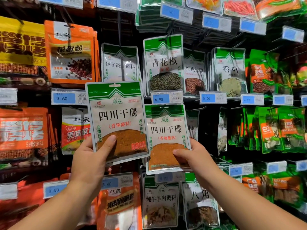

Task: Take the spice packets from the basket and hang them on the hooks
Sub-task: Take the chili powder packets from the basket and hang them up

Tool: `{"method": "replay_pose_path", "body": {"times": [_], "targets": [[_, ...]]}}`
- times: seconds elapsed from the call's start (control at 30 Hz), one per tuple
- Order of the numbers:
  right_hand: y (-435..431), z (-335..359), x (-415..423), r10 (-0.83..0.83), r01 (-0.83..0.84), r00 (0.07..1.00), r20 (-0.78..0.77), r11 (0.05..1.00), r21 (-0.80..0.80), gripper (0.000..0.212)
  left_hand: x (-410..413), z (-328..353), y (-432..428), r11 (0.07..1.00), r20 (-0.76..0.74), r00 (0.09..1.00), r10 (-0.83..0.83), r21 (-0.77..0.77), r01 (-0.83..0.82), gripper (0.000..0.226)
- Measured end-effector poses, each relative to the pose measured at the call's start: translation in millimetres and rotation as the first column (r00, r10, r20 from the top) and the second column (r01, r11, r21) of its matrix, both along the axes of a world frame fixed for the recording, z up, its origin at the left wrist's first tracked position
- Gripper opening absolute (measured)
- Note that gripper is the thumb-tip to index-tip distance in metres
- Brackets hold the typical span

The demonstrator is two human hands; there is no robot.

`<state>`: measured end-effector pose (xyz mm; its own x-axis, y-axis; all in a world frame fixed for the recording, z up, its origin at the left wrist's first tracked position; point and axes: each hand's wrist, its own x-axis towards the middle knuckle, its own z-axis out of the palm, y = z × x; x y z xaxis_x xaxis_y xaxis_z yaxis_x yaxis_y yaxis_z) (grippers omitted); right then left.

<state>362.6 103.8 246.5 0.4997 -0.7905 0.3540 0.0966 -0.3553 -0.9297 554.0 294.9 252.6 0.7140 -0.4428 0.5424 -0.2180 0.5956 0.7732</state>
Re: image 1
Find person's right hand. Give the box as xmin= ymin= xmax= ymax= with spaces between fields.
xmin=173 ymin=138 xmax=221 ymax=187

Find orange bold-print packets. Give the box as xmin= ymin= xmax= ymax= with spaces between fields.
xmin=0 ymin=108 xmax=58 ymax=163

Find white red-label packets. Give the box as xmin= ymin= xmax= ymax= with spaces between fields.
xmin=61 ymin=107 xmax=93 ymax=155

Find yellow packets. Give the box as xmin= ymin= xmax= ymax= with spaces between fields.
xmin=0 ymin=16 xmax=49 ymax=77

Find orange chili packets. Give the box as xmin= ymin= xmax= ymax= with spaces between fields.
xmin=44 ymin=20 xmax=101 ymax=85

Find green white-slice packets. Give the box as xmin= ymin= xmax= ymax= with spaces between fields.
xmin=229 ymin=107 xmax=285 ymax=154

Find clear brown-spice packets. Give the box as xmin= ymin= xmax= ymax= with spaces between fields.
xmin=182 ymin=172 xmax=221 ymax=229

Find clear red chili packets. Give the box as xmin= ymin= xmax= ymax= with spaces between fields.
xmin=222 ymin=0 xmax=260 ymax=21

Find green red-peppercorn packets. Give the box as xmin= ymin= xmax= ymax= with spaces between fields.
xmin=247 ymin=49 xmax=281 ymax=94

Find green orange Guangxi cinnamon bags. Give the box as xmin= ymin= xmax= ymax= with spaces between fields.
xmin=241 ymin=174 xmax=264 ymax=192
xmin=269 ymin=172 xmax=305 ymax=206

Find person's left hand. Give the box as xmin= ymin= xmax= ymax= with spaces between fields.
xmin=69 ymin=134 xmax=118 ymax=190

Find clear red peppercorn packets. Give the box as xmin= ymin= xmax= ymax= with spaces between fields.
xmin=182 ymin=48 xmax=208 ymax=96

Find clear chili powder packets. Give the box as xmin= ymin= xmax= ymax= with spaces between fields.
xmin=186 ymin=110 xmax=200 ymax=141

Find clear dried-leaf packets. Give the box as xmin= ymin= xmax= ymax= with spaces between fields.
xmin=211 ymin=47 xmax=248 ymax=99

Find person's left forearm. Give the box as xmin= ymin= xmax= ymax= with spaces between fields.
xmin=7 ymin=182 xmax=99 ymax=230

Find red green packets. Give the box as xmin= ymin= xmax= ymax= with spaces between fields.
xmin=290 ymin=62 xmax=307 ymax=87

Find green leaf packets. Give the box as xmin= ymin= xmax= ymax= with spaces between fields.
xmin=278 ymin=107 xmax=307 ymax=152

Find clear white-slice packets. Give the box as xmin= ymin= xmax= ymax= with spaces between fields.
xmin=217 ymin=109 xmax=228 ymax=154

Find person's right forearm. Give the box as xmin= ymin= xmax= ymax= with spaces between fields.
xmin=206 ymin=172 xmax=307 ymax=230

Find clear green peppercorn packets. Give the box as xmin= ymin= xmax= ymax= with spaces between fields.
xmin=143 ymin=34 xmax=185 ymax=94

